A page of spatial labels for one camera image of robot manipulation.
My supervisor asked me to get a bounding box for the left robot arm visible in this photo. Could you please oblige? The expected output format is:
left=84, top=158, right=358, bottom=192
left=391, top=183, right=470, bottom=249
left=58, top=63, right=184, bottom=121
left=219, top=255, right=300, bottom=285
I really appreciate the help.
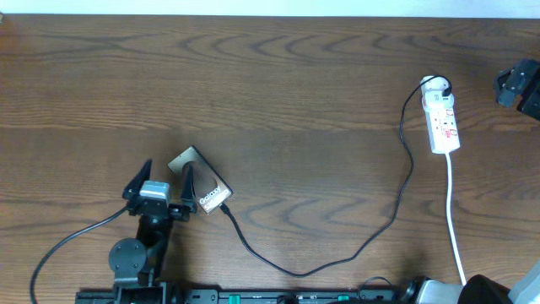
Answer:
left=109, top=160, right=197, bottom=304

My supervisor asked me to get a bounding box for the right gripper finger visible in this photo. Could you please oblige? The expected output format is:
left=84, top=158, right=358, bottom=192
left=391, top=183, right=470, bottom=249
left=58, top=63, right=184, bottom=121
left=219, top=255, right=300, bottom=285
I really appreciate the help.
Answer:
left=494, top=68, right=516, bottom=91
left=496, top=86, right=520, bottom=108

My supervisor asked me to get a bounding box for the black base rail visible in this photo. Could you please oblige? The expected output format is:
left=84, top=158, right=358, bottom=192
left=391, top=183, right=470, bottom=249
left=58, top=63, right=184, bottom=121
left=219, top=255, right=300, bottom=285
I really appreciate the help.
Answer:
left=74, top=288, right=398, bottom=304

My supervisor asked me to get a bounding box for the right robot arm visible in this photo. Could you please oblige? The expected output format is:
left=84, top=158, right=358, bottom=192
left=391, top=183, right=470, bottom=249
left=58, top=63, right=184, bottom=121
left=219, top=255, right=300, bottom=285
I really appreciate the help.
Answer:
left=394, top=59, right=539, bottom=304

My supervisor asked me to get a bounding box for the white USB charger adapter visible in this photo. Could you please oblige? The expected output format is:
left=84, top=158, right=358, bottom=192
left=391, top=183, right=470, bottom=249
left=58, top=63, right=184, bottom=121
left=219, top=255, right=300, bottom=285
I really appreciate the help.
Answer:
left=420, top=75, right=455, bottom=112

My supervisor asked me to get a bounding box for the white power strip cord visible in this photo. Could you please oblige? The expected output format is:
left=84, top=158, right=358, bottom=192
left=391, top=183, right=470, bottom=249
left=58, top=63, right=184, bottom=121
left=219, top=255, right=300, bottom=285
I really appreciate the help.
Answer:
left=445, top=152, right=467, bottom=286

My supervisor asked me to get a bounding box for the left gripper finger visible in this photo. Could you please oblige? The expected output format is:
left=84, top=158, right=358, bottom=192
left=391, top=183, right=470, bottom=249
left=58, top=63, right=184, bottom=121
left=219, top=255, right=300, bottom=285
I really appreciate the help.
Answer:
left=122, top=159, right=152, bottom=198
left=181, top=165, right=197, bottom=211

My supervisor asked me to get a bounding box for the white power strip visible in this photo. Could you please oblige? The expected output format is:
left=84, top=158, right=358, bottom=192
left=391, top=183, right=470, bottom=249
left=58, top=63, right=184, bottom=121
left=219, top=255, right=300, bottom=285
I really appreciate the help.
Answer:
left=422, top=93, right=461, bottom=155

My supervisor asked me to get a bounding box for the black charging cable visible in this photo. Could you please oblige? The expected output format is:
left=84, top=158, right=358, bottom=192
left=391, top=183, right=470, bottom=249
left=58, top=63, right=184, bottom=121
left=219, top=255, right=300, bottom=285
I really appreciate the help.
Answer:
left=219, top=75, right=453, bottom=279

